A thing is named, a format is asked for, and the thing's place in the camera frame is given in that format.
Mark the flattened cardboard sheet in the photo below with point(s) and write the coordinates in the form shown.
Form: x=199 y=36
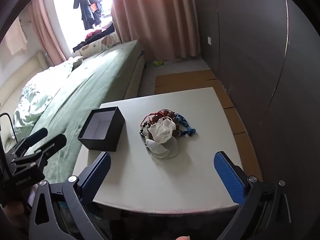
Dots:
x=190 y=80

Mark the white hanging cloth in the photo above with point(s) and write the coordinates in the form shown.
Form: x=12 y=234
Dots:
x=16 y=37

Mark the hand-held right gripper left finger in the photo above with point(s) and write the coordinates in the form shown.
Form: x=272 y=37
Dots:
x=99 y=176

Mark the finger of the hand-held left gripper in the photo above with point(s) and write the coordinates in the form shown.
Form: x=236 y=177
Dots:
x=37 y=134
x=53 y=143

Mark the white wall socket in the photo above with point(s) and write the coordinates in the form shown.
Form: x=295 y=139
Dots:
x=209 y=40

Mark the black cardboard box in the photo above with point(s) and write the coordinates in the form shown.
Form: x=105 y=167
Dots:
x=98 y=140

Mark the dark hanging clothes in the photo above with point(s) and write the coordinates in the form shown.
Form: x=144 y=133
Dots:
x=86 y=2

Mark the patterned pillow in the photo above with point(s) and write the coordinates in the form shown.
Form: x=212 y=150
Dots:
x=100 y=43

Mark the beige headboard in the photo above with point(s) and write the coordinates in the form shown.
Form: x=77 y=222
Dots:
x=17 y=72

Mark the small green floor object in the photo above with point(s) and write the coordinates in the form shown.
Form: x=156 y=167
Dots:
x=158 y=63

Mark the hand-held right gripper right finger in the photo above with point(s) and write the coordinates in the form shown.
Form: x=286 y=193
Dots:
x=228 y=177

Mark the pink curtain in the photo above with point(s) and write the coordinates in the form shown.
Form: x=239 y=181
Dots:
x=155 y=17
x=50 y=30

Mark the light green blanket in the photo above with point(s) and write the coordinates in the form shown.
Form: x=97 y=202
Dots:
x=32 y=100

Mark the red clothes pile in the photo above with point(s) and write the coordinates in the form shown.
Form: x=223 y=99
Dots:
x=96 y=33

